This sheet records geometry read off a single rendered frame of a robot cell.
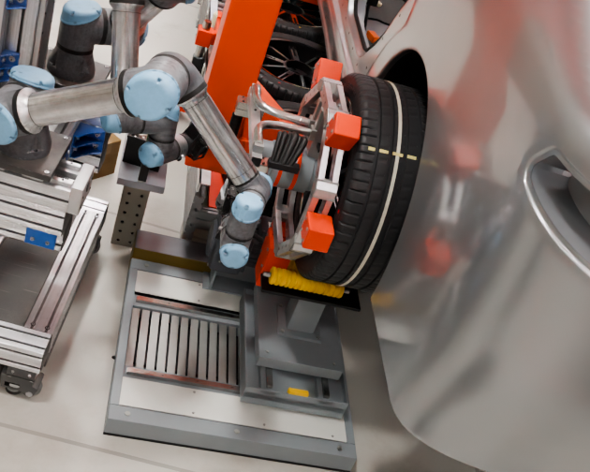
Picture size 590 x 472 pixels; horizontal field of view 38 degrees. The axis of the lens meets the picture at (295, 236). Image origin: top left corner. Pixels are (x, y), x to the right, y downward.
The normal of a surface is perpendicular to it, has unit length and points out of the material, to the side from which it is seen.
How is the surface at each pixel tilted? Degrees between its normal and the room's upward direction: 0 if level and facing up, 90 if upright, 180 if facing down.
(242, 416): 0
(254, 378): 0
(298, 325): 90
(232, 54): 90
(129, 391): 0
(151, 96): 86
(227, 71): 90
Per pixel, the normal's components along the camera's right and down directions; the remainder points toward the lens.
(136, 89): -0.07, 0.51
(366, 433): 0.30, -0.77
